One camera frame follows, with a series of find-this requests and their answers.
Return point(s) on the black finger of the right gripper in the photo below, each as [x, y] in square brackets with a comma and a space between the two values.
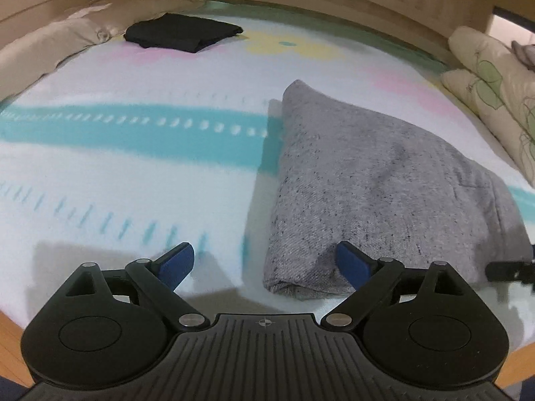
[522, 272]

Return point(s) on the pastel patterned bed sheet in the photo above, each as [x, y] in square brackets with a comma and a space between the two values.
[123, 152]

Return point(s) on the grey speckled pants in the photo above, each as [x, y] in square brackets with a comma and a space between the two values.
[386, 186]

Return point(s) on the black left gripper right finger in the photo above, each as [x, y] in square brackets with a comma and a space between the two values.
[372, 280]

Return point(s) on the floral cream pillow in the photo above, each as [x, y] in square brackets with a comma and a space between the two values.
[466, 87]
[509, 94]

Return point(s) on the beige pillow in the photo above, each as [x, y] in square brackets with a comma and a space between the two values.
[27, 59]

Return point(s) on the folded black garment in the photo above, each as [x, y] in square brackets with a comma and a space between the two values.
[180, 32]

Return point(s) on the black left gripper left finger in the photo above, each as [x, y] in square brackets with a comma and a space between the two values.
[156, 282]

